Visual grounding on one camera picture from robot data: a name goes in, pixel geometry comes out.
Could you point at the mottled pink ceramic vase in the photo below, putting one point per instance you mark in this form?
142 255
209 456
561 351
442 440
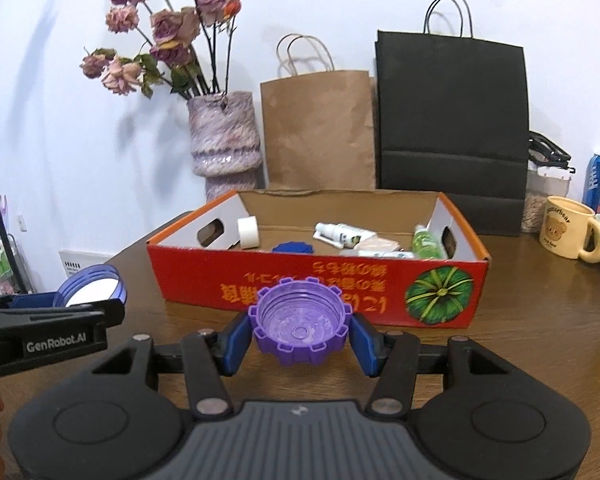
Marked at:
225 135

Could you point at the white spray bottle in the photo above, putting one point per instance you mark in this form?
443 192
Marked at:
340 234

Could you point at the black paper bag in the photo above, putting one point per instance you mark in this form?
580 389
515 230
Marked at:
450 110

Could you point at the purple ridged bottle cap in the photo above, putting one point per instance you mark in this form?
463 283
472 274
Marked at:
300 320

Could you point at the brown paper bag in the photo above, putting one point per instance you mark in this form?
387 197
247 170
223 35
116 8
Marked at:
320 135

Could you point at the clear jar with black lid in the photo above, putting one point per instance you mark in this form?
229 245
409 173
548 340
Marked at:
535 205

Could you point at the white wall socket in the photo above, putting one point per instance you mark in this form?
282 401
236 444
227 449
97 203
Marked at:
21 222

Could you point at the white flat cardboard package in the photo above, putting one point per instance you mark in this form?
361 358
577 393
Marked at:
80 262

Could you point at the blue ridged bottle cap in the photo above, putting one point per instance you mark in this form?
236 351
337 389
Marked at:
292 247

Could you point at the dried pink rose bouquet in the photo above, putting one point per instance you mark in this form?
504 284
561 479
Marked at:
172 25

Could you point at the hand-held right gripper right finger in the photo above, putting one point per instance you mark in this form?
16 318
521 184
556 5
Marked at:
362 347

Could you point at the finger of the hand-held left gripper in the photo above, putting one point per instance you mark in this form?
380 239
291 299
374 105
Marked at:
80 316
30 300

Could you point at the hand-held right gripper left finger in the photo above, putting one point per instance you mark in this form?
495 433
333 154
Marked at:
235 347

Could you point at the beige square bottle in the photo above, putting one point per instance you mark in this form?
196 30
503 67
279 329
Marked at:
380 245

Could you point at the green spray bottle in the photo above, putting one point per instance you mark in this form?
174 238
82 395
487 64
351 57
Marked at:
427 246

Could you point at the yellow bear mug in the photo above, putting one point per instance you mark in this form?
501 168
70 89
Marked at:
562 230

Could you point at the red cardboard box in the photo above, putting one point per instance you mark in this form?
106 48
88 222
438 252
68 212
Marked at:
205 275

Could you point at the blue packet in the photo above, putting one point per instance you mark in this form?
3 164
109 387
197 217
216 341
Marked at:
597 185

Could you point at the blue jar lid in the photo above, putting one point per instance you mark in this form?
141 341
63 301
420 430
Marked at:
92 287

